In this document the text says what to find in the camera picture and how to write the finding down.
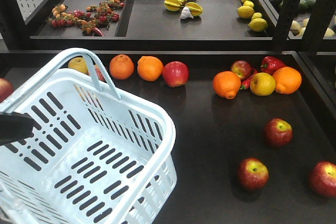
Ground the orange left of pair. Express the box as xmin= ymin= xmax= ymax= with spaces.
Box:
xmin=109 ymin=54 xmax=134 ymax=80

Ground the red green apple upper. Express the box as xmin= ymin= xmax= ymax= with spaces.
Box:
xmin=263 ymin=118 xmax=293 ymax=148

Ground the cherry tomato vine cluster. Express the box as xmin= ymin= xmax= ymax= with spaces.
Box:
xmin=46 ymin=0 xmax=125 ymax=37

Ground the red green apple left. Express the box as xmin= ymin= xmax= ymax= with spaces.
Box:
xmin=238 ymin=157 xmax=269 ymax=191

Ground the white garlic bulb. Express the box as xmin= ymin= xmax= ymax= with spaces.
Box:
xmin=180 ymin=6 xmax=194 ymax=20

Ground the red bell pepper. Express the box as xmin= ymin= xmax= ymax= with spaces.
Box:
xmin=260 ymin=56 xmax=286 ymax=75

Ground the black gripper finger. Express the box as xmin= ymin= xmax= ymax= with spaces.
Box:
xmin=1 ymin=112 xmax=35 ymax=146

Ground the dark red apple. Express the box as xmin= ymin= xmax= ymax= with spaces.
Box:
xmin=0 ymin=78 xmax=14 ymax=102

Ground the large red apple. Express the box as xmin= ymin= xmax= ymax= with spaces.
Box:
xmin=162 ymin=61 xmax=189 ymax=88

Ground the orange beside pepper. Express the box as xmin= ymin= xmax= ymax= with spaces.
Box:
xmin=272 ymin=67 xmax=302 ymax=94

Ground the yellow apple back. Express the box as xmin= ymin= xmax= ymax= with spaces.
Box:
xmin=68 ymin=57 xmax=88 ymax=74

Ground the orange of pair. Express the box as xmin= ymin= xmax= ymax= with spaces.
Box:
xmin=137 ymin=56 xmax=164 ymax=82
xmin=109 ymin=54 xmax=134 ymax=80

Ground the small pink red apple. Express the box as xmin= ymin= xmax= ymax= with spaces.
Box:
xmin=94 ymin=65 xmax=106 ymax=82

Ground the yellow round fruit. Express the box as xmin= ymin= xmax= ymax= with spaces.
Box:
xmin=250 ymin=72 xmax=276 ymax=97

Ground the red chili pepper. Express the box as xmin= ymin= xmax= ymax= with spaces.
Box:
xmin=240 ymin=68 xmax=259 ymax=90

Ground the red green apple lower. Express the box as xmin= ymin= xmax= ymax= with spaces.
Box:
xmin=308 ymin=161 xmax=335 ymax=198

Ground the light blue plastic basket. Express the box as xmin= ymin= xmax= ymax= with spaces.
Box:
xmin=1 ymin=48 xmax=176 ymax=223

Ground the orange right of pair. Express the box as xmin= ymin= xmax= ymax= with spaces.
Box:
xmin=137 ymin=56 xmax=164 ymax=82

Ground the pink red apple near pepper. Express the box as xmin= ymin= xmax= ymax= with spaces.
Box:
xmin=230 ymin=60 xmax=252 ymax=81

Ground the orange with navel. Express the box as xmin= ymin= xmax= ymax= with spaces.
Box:
xmin=213 ymin=71 xmax=241 ymax=100

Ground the black wooden display stand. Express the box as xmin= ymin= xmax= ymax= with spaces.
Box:
xmin=1 ymin=0 xmax=335 ymax=223

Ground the red green apple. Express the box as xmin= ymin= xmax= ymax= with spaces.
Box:
xmin=238 ymin=157 xmax=269 ymax=191
xmin=308 ymin=161 xmax=335 ymax=198
xmin=263 ymin=118 xmax=293 ymax=148

